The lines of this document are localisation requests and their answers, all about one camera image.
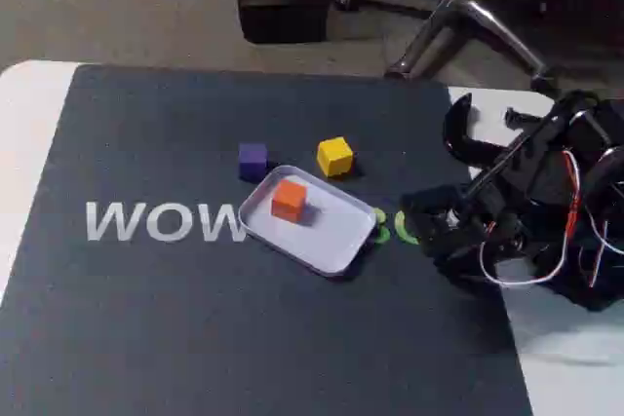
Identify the thin white cable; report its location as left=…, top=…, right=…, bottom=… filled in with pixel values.
left=479, top=220, right=624, bottom=289

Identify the purple block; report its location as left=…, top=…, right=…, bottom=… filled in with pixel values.
left=238, top=142, right=269, bottom=182

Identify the red white servo cable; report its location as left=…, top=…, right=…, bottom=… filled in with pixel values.
left=560, top=150, right=610, bottom=290

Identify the orange block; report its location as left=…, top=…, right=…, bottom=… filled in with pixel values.
left=270, top=179, right=308, bottom=222

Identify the white metal tray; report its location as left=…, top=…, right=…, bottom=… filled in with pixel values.
left=238, top=164, right=379, bottom=281

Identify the dark mat with WOW print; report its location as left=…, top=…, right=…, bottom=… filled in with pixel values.
left=0, top=63, right=535, bottom=416

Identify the black C-clamp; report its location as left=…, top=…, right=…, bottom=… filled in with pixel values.
left=442, top=93, right=552, bottom=178

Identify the yellow block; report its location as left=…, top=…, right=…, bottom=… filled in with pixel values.
left=316, top=136, right=355, bottom=178

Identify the chrome office chair base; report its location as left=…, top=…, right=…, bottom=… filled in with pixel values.
left=336, top=0, right=562, bottom=95

